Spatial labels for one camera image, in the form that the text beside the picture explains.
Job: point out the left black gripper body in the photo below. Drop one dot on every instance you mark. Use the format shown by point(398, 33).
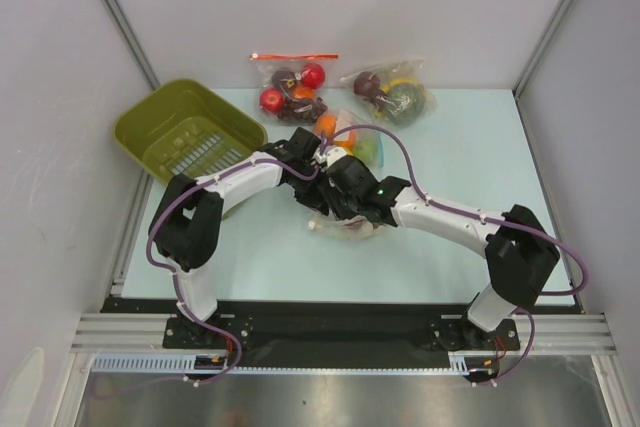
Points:
point(307, 193)

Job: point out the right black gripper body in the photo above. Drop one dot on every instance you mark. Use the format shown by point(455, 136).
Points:
point(347, 208)

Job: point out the polka dot strawberry bag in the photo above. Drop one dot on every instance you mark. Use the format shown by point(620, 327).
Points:
point(354, 229)

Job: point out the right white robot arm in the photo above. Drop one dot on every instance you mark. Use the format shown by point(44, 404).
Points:
point(520, 257)

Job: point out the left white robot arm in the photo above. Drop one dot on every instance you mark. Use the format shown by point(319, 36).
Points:
point(185, 229)

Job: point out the blue zip citrus bag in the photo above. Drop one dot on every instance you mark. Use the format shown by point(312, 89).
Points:
point(365, 144)

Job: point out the red zip fruit bag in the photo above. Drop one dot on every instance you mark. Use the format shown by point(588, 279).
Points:
point(291, 86)

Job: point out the clear bag with melon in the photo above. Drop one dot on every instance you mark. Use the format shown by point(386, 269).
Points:
point(392, 92)

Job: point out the olive green plastic basket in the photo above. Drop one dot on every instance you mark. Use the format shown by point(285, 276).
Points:
point(185, 127)

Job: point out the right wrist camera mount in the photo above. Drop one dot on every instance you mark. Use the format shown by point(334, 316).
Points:
point(330, 156)

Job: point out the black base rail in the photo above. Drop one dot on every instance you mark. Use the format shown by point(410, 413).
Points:
point(299, 332)

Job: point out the white cable duct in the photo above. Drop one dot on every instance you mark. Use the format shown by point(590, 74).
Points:
point(210, 364)

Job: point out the aluminium frame post left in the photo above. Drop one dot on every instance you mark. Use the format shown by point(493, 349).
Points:
point(134, 47)

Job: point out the aluminium frame post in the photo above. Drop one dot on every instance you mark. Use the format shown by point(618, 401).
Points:
point(134, 47)
point(551, 29)

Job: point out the aluminium frame post right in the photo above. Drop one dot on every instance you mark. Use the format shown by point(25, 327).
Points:
point(551, 29)

